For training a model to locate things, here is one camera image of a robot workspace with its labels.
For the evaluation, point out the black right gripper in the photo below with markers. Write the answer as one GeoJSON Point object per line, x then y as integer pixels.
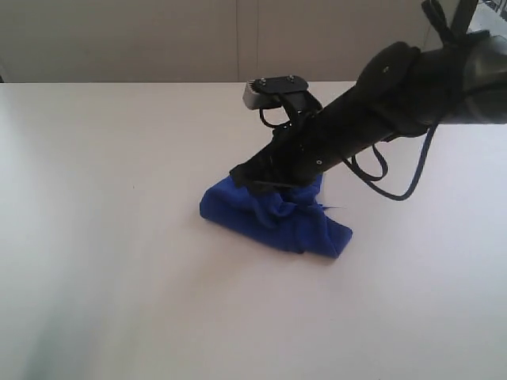
{"type": "Point", "coordinates": [309, 138]}

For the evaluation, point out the blue towel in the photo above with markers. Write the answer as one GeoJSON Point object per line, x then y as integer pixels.
{"type": "Point", "coordinates": [293, 221]}

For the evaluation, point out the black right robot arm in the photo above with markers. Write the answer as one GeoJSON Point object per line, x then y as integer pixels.
{"type": "Point", "coordinates": [403, 92]}

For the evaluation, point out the beige wall panel partition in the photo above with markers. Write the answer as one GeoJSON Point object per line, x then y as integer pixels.
{"type": "Point", "coordinates": [201, 41]}

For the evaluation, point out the black window frame post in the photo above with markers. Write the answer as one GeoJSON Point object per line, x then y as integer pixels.
{"type": "Point", "coordinates": [462, 16]}

